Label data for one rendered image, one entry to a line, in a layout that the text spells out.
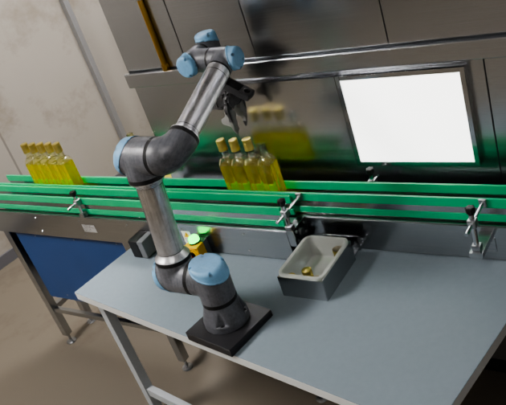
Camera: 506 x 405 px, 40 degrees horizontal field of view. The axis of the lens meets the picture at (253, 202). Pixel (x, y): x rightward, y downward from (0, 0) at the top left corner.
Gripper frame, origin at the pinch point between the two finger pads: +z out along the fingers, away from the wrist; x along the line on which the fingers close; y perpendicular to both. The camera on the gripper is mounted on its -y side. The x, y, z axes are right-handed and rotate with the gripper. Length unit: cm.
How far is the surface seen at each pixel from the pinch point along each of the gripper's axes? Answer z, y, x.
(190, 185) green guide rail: 27.5, 38.6, -1.5
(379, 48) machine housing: -18, -51, -16
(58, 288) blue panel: 81, 138, 19
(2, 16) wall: -26, 266, -109
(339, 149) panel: 16.9, -28.0, -12.7
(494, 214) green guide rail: 30, -85, 1
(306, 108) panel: 0.1, -19.6, -12.6
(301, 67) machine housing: -14.4, -21.8, -13.6
